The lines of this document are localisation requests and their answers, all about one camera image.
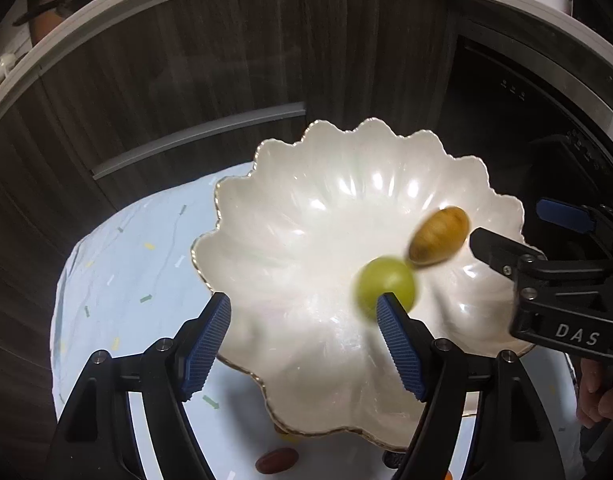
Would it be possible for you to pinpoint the green apple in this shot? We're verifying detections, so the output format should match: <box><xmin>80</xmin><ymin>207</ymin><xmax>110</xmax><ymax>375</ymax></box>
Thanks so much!
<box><xmin>354</xmin><ymin>256</ymin><xmax>417</xmax><ymax>322</ymax></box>

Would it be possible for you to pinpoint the light blue patterned tablecloth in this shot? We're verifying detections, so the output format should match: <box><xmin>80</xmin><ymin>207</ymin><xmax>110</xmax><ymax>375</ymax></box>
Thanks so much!
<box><xmin>49</xmin><ymin>160</ymin><xmax>587</xmax><ymax>480</ymax></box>

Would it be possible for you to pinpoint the built-in black dishwasher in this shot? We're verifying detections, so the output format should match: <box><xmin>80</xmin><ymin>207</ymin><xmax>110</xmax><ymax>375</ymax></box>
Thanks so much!
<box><xmin>437</xmin><ymin>37</ymin><xmax>613</xmax><ymax>244</ymax></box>

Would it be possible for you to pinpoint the white teapot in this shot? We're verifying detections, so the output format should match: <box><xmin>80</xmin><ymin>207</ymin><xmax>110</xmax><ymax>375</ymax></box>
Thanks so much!
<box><xmin>0</xmin><ymin>53</ymin><xmax>17</xmax><ymax>84</ymax></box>

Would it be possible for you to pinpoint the person right hand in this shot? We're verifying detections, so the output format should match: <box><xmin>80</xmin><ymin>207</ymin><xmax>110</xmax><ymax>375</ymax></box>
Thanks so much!
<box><xmin>576</xmin><ymin>359</ymin><xmax>613</xmax><ymax>429</ymax></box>

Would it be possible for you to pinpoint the white scalloped ceramic bowl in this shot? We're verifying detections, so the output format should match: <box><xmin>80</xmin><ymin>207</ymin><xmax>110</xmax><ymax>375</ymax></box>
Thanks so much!
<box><xmin>192</xmin><ymin>118</ymin><xmax>524</xmax><ymax>451</ymax></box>

